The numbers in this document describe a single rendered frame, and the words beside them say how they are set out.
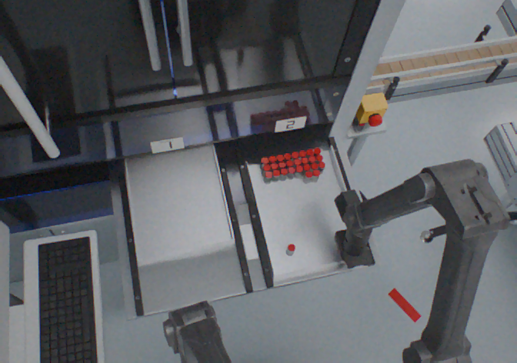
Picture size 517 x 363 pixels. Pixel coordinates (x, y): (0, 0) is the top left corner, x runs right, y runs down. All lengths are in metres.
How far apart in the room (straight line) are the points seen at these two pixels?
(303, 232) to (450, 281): 0.64
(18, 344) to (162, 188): 0.54
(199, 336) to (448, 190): 0.44
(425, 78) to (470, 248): 0.98
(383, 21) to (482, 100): 1.88
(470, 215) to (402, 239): 1.70
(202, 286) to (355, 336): 1.07
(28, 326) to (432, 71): 1.37
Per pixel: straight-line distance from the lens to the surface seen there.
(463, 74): 1.81
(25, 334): 1.56
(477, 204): 0.85
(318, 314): 2.33
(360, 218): 1.18
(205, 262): 1.44
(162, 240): 1.46
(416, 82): 1.73
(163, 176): 1.53
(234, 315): 2.30
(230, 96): 1.27
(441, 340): 1.01
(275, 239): 1.46
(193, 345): 0.85
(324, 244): 1.47
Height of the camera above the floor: 2.27
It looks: 64 degrees down
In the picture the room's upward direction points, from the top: 8 degrees clockwise
